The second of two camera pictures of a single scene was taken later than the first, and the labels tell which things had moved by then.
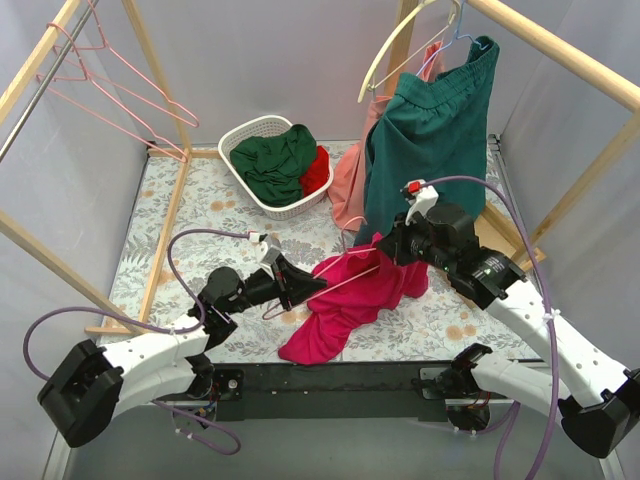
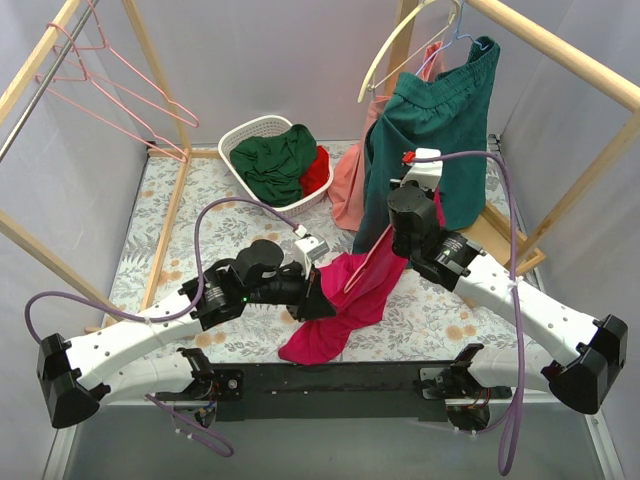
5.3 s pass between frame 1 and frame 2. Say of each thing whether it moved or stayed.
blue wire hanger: stayed
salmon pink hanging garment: stayed
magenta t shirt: moved
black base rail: stayed
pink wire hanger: moved
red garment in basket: stayed
